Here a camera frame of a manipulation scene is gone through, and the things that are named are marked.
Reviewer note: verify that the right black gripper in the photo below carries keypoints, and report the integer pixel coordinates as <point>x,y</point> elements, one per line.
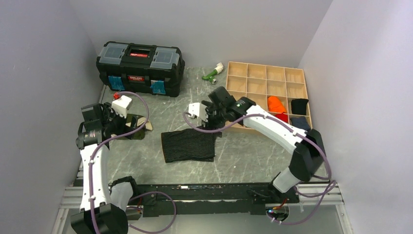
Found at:
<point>211,107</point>

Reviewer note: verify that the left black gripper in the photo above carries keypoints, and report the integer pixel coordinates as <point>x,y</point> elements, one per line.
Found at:
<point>110,112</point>

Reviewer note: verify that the wooden compartment tray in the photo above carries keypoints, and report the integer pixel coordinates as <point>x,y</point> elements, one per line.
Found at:
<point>257,82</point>

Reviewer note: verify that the black striped underwear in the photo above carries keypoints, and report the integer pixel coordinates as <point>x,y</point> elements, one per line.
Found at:
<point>188,144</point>

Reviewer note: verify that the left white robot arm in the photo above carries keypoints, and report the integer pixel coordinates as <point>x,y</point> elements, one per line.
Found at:
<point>103,207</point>

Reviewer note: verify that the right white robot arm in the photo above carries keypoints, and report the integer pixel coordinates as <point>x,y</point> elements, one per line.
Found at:
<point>305,146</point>

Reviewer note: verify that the olive green underwear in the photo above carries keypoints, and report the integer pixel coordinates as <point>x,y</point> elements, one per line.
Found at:
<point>130,123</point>

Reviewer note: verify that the orange rolled underwear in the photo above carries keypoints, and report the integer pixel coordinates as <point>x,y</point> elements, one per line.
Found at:
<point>274,104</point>

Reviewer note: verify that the red rolled underwear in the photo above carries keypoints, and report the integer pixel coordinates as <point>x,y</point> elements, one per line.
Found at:
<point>282,116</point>

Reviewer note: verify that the black rolled underwear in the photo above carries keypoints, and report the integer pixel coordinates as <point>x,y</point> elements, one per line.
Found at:
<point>299,106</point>

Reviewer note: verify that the navy blue rolled underwear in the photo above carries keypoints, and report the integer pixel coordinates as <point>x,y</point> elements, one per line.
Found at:
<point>300,122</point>

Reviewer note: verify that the green and white pipe fitting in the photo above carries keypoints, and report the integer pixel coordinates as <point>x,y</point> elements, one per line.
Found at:
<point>211,76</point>

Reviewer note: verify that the black plastic toolbox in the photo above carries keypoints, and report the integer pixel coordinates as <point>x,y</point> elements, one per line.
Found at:
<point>139,68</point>

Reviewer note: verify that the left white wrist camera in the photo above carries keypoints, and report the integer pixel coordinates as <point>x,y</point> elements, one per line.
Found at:
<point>121,104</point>

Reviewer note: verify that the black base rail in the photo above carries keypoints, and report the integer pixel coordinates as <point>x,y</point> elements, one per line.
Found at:
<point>198,199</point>

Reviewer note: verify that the aluminium frame rail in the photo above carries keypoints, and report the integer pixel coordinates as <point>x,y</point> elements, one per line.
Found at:
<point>69,197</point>

